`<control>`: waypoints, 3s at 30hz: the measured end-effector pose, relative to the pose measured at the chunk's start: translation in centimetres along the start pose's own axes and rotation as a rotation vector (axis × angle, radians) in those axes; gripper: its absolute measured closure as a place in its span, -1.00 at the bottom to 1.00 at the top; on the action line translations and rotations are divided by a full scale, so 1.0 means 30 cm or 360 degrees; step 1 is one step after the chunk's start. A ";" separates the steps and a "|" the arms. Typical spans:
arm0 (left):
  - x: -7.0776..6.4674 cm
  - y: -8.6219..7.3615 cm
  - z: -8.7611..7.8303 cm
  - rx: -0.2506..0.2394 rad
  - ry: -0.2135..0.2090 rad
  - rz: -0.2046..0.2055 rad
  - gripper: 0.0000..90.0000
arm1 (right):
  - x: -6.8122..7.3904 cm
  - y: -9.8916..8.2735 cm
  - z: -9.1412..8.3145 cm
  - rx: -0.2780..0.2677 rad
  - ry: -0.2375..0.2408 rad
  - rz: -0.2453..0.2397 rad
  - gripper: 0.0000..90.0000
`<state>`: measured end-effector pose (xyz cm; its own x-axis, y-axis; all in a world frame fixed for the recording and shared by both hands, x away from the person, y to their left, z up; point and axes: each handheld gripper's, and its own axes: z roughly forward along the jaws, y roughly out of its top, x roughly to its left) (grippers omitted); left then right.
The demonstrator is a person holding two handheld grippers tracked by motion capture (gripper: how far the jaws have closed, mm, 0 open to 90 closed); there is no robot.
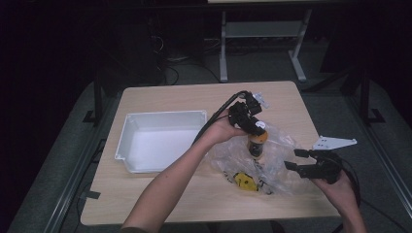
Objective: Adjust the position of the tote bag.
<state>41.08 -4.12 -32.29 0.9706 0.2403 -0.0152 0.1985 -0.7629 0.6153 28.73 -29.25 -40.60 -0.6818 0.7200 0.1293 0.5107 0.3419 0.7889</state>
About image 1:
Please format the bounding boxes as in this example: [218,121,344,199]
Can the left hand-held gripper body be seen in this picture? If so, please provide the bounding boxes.
[227,91,270,129]

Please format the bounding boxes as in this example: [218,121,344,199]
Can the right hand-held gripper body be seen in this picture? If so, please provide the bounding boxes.
[299,135,358,184]

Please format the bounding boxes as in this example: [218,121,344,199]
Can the orange bottle with white cap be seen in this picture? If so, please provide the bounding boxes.
[246,120,270,159]

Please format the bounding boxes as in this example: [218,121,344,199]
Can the clear plastic bag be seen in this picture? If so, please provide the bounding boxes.
[207,120,313,197]

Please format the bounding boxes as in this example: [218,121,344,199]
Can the person's left hand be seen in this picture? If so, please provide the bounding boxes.
[200,109,249,149]

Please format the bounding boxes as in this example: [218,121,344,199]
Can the person's right hand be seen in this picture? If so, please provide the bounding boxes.
[311,171,357,210]

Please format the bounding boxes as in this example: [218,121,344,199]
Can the black metal stand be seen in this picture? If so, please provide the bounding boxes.
[82,81,105,125]
[359,66,387,125]

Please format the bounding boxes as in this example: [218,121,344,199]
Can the white plastic tray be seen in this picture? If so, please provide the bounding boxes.
[114,110,208,174]

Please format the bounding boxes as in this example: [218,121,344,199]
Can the dark tape strip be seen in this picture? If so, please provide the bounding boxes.
[80,189,101,200]

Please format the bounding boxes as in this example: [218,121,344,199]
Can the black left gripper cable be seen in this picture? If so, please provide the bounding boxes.
[192,90,252,145]

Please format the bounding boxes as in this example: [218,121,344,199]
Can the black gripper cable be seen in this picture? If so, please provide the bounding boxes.
[333,157,362,233]
[192,90,252,145]

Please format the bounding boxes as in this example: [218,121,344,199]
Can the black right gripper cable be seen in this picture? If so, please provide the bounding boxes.
[333,157,362,233]

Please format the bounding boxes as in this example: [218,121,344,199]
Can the black floor cables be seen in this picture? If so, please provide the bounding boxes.
[152,32,222,85]

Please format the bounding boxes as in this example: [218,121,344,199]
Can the white metal desk frame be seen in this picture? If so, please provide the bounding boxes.
[207,0,314,83]

